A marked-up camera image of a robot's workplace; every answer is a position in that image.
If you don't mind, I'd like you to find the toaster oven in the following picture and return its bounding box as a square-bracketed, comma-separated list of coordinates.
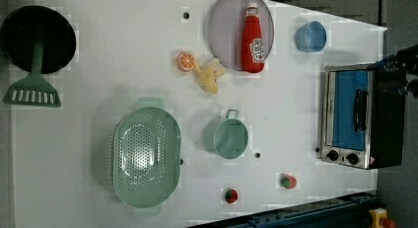
[320, 64, 406, 170]

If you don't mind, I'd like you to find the orange slice toy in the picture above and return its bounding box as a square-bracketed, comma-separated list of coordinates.
[176, 52, 196, 72]

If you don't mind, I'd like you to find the green slotted spatula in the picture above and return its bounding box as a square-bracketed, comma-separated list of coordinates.
[3, 39, 61, 108]

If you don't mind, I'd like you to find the black round pan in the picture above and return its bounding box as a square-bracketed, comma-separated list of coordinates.
[1, 5, 77, 74]

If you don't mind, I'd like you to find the red ketchup bottle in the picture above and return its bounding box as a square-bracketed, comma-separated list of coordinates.
[241, 2, 265, 73]

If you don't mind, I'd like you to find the yellow plush chicken toy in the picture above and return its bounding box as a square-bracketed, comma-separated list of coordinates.
[193, 58, 226, 94]

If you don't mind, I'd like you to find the yellow red emergency button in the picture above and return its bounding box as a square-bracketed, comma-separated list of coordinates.
[369, 208, 396, 228]

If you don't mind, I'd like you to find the strawberry toy near oven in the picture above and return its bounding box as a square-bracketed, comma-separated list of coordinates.
[280, 175, 297, 190]

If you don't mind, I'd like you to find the strawberry toy near edge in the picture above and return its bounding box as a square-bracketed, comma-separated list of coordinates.
[225, 189, 239, 203]

